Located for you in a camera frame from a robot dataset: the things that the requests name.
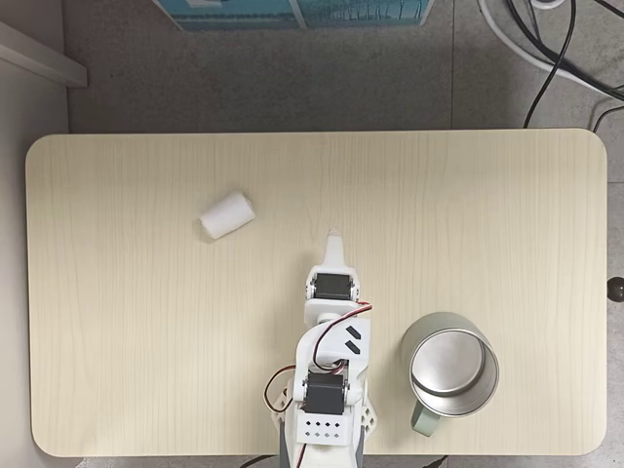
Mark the white dressing roll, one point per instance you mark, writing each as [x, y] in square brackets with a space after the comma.
[227, 217]

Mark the blue printed box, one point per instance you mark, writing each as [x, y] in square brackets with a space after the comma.
[363, 12]
[229, 14]

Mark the black round knob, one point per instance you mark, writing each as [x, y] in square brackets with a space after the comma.
[616, 289]

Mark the white round plug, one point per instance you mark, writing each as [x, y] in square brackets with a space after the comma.
[546, 3]

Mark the white shelf board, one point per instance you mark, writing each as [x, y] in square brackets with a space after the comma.
[44, 56]

